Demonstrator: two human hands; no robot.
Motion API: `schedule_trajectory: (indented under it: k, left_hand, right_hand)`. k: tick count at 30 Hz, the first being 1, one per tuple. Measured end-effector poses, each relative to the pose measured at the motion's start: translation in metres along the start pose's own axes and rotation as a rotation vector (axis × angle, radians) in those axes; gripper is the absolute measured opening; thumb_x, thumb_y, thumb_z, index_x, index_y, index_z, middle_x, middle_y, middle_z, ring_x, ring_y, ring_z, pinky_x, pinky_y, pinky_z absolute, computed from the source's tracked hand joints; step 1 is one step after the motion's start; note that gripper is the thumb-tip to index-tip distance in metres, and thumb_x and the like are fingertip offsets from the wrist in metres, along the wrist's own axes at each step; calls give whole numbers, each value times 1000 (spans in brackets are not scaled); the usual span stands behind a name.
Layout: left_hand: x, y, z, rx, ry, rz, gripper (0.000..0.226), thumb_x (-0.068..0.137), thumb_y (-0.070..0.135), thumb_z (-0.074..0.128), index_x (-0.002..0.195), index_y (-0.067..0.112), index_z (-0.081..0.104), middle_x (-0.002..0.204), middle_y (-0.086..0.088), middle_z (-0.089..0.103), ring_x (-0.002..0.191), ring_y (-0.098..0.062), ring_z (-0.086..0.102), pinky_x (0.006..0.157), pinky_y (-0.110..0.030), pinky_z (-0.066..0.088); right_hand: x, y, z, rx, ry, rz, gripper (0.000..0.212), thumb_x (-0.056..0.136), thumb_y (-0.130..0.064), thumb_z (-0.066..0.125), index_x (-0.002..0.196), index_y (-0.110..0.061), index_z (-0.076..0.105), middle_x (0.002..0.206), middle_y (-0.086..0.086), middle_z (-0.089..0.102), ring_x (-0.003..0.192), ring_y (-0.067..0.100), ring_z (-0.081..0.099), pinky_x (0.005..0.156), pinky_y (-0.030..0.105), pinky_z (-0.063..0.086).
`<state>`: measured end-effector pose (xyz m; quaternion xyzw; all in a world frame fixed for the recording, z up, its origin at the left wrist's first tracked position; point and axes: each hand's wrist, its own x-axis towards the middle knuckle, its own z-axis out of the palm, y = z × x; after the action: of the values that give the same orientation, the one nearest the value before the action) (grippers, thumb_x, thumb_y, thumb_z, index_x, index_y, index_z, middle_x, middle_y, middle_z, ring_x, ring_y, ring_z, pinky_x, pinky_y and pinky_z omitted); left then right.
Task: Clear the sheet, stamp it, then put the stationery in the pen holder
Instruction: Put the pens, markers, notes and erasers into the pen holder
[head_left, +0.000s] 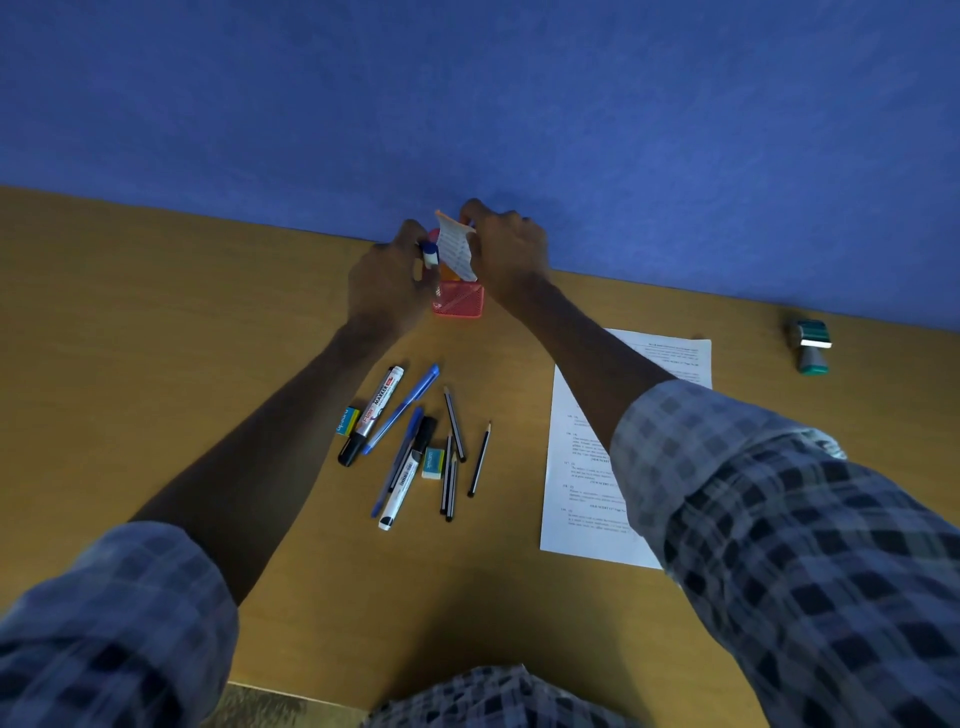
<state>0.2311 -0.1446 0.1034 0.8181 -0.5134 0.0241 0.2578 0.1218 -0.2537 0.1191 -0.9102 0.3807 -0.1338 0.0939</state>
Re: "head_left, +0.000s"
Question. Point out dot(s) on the person's left hand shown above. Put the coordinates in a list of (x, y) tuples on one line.
[(382, 289)]

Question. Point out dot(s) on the person's right hand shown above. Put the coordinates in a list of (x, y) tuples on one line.
[(514, 255)]

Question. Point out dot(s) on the person's right thumb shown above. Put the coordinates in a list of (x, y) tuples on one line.
[(473, 244)]

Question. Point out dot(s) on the person's left thumb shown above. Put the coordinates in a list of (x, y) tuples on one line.
[(429, 289)]

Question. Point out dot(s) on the white printed paper slip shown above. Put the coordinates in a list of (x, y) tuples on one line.
[(456, 247)]

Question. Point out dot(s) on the white glue stick blue cap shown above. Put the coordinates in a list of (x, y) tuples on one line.
[(430, 256)]

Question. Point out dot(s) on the person's right forearm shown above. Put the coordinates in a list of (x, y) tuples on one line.
[(581, 360)]

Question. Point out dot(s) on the person's left forearm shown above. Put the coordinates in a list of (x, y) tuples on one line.
[(289, 442)]

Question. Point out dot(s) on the pink mesh pen holder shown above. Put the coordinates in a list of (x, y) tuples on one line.
[(459, 300)]

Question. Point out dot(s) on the light blue ballpoint pen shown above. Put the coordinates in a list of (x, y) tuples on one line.
[(409, 401)]

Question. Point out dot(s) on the silver marker with black cap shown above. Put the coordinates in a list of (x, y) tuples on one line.
[(373, 411)]

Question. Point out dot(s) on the dark striped pencil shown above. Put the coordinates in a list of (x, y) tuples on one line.
[(454, 424), (451, 491), (480, 461), (445, 480)]

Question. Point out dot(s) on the yellow and green eraser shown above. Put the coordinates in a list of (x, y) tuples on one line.
[(348, 421)]

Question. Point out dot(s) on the white and green eraser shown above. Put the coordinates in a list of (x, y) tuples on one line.
[(433, 463)]

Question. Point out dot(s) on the dark blue ballpoint pen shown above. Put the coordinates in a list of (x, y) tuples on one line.
[(396, 465)]

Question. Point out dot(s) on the white marker with black cap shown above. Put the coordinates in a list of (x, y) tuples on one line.
[(405, 480)]

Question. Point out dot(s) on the white printed paper sheet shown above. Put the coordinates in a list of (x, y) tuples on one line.
[(585, 487)]

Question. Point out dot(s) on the green self-inking stamp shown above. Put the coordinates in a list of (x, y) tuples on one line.
[(811, 346)]

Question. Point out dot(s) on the blue checkered shirt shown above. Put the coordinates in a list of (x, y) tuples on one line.
[(795, 555)]

